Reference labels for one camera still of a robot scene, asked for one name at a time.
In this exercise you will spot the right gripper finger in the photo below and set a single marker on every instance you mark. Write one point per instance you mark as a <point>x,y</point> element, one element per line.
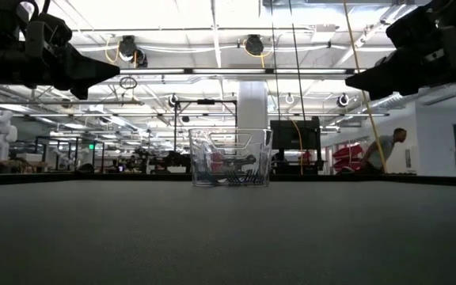
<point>382,95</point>
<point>382,77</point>

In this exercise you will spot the black panel on stand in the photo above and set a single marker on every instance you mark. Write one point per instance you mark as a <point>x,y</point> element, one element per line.
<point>291,136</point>

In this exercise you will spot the person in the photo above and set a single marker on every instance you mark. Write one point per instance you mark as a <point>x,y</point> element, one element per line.
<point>382,152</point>

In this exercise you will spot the clear plastic bin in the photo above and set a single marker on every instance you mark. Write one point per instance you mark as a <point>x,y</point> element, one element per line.
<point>251,154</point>

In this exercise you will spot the red stacked storage bins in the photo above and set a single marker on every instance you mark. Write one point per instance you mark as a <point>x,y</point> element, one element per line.
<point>344,156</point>

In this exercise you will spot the white building column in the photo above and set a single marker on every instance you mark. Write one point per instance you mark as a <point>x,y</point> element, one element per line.
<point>251,103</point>

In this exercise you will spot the long ceiling light rail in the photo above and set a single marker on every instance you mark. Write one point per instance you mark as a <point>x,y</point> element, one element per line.
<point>228,71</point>

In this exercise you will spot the black metal rig frame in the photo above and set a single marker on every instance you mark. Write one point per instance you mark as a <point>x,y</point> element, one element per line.
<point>410,179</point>

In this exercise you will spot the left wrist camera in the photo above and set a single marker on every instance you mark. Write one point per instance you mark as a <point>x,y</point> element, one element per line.
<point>50,29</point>

